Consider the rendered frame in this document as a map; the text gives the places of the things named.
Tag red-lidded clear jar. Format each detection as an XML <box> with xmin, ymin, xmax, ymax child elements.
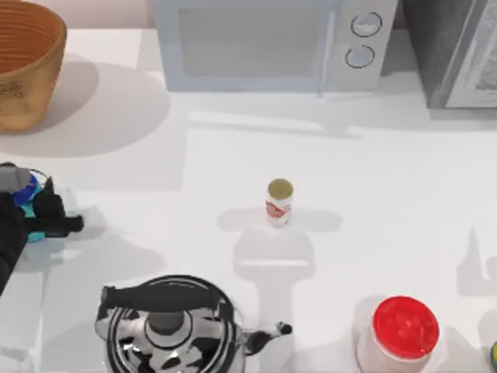
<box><xmin>354</xmin><ymin>295</ymin><xmax>441</xmax><ymax>373</ymax></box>

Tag round microwave knob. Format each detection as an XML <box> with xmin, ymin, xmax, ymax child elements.
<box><xmin>350</xmin><ymin>11</ymin><xmax>384</xmax><ymax>38</ymax></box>
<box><xmin>344</xmin><ymin>44</ymin><xmax>376</xmax><ymax>71</ymax></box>

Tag shiny steel kettle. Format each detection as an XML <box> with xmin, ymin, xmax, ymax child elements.
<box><xmin>94</xmin><ymin>274</ymin><xmax>294</xmax><ymax>373</ymax></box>

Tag microwave door handle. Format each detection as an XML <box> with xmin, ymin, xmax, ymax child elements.
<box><xmin>318</xmin><ymin>8</ymin><xmax>337</xmax><ymax>99</ymax></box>

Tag woven wooden basket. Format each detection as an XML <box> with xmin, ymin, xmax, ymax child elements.
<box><xmin>0</xmin><ymin>0</ymin><xmax>68</xmax><ymax>134</ymax></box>

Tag pale grey rounded box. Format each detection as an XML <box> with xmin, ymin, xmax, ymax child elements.
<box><xmin>0</xmin><ymin>162</ymin><xmax>33</xmax><ymax>193</ymax></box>

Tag pale microwave oven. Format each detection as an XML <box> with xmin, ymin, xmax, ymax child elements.
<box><xmin>153</xmin><ymin>0</ymin><xmax>399</xmax><ymax>99</ymax></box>

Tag pale blue microwave door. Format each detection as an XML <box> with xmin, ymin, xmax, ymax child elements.
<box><xmin>154</xmin><ymin>0</ymin><xmax>335</xmax><ymax>99</ymax></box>

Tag red and white can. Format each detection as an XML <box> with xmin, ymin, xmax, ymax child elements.
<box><xmin>266</xmin><ymin>178</ymin><xmax>294</xmax><ymax>229</ymax></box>

